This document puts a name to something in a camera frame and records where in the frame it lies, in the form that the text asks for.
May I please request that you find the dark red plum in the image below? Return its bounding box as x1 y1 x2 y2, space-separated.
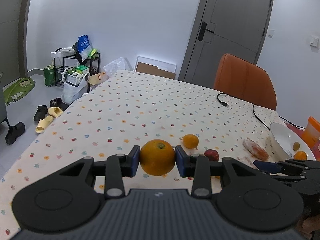
204 149 220 161

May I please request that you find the large orange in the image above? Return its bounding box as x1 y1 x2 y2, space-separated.
139 139 175 176
293 151 308 160

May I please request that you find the small mandarin orange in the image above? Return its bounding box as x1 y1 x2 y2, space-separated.
182 134 199 149

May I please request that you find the brown kiwi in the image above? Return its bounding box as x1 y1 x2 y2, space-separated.
292 142 300 151

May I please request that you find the person right hand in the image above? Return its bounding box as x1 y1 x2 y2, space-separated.
296 215 320 239

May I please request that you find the orange lidded plastic cup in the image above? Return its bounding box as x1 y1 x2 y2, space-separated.
301 116 320 149

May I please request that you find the white ceramic bowl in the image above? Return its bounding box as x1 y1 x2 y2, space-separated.
270 122 316 161

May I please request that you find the floral white tablecloth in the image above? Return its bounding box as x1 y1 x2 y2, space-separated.
1 70 280 239

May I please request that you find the yellow slipper back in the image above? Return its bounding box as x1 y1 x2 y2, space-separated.
48 107 63 118

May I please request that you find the yellow slipper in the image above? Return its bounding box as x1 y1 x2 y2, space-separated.
35 115 54 134
48 107 63 118

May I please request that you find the yellow slipper front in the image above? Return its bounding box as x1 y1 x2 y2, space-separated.
35 115 54 134

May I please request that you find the white plastic shopping bag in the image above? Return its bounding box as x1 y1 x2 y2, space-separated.
62 69 90 105

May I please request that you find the black slipper back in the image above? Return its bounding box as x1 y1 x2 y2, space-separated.
49 98 69 111

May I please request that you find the orange leather chair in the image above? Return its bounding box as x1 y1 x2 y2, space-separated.
213 54 277 110

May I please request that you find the clear plastic bag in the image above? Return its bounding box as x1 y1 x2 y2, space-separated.
103 57 133 77

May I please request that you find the black metal shelf rack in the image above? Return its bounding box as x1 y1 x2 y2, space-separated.
53 48 101 87

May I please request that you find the white framed cardboard panel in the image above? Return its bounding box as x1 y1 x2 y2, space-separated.
134 56 176 79

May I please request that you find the black shoe near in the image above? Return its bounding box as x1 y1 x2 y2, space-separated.
5 122 25 145

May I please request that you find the green carton box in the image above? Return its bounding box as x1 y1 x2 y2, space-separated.
43 65 55 87

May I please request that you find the blue plastic bag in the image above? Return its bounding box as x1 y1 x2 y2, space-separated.
77 35 93 61

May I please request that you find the green frog floor mat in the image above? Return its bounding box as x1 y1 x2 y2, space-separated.
3 77 35 106

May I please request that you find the grey door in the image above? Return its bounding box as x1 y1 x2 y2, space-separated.
178 0 273 88

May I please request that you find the black usb cable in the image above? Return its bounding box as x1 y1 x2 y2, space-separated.
216 93 306 131

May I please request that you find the black door handle lock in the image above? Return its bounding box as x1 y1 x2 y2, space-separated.
197 21 214 42

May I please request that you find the small white wall switch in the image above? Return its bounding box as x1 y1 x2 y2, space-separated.
268 29 274 38

